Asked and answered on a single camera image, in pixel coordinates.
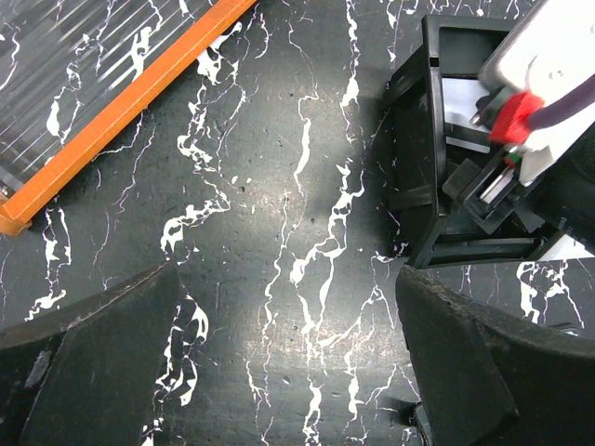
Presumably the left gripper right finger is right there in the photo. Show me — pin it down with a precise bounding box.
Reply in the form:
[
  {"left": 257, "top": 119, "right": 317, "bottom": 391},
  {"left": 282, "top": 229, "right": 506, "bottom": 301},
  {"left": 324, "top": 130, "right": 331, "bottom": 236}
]
[{"left": 395, "top": 266, "right": 594, "bottom": 445}]

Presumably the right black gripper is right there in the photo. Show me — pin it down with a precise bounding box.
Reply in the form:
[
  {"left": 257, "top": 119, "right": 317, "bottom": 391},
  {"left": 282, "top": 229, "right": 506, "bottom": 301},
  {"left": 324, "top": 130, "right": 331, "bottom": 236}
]
[{"left": 443, "top": 134, "right": 594, "bottom": 246}]

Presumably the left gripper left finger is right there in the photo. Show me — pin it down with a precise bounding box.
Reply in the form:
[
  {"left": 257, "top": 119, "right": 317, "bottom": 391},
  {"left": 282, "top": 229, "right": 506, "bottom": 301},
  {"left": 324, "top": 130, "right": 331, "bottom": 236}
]
[{"left": 1, "top": 263, "right": 179, "bottom": 445}]

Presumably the silver VIP card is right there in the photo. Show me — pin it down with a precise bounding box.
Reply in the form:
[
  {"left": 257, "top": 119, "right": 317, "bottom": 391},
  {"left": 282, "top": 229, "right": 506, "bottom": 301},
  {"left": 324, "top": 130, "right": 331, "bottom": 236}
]
[{"left": 442, "top": 77, "right": 490, "bottom": 153}]

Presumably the white middle tray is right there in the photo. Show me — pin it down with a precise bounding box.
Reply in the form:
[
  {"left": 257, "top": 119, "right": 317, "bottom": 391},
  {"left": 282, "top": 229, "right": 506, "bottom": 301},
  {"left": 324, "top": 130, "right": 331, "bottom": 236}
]
[{"left": 540, "top": 235, "right": 594, "bottom": 261}]

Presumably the left black tray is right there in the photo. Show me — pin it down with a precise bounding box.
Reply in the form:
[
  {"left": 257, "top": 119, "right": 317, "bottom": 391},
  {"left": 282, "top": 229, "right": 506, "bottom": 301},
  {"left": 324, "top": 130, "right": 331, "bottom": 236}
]
[{"left": 387, "top": 15, "right": 560, "bottom": 269}]

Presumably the orange wooden shelf rack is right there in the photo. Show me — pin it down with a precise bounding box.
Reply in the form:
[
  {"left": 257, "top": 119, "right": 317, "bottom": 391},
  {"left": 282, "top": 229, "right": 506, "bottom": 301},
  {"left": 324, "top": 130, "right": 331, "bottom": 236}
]
[{"left": 1, "top": 0, "right": 250, "bottom": 236}]

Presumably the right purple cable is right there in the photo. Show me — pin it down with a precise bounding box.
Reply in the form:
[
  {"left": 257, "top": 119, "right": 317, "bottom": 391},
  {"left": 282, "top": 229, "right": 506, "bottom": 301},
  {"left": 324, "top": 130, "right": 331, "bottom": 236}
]
[{"left": 527, "top": 73, "right": 595, "bottom": 136}]

